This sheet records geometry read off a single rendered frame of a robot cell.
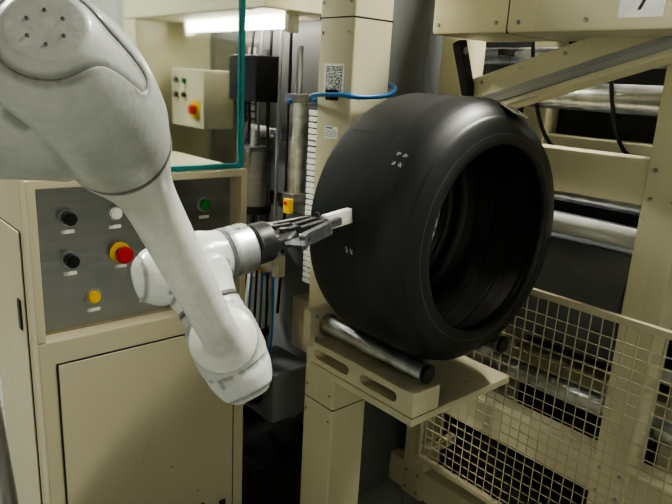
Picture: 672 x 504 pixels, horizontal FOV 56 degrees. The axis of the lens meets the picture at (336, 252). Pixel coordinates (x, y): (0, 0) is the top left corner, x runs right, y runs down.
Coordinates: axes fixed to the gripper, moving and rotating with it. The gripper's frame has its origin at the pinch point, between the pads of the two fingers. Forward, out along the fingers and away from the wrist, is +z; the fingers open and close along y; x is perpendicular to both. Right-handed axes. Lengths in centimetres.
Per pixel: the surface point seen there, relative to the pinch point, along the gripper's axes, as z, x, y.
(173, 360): -17, 45, 50
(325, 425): 16, 71, 29
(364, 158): 10.4, -9.8, 2.6
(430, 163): 14.8, -9.8, -11.1
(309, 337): 8.8, 38.5, 23.8
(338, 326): 13.7, 35.1, 18.0
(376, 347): 13.3, 35.4, 4.0
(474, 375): 38, 50, -5
